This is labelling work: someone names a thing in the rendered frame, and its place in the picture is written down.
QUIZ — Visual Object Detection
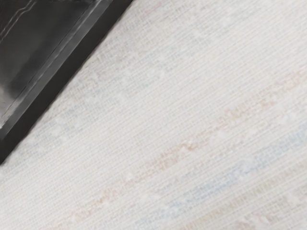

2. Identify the black oven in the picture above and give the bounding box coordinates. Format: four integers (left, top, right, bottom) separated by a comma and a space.
0, 0, 134, 165

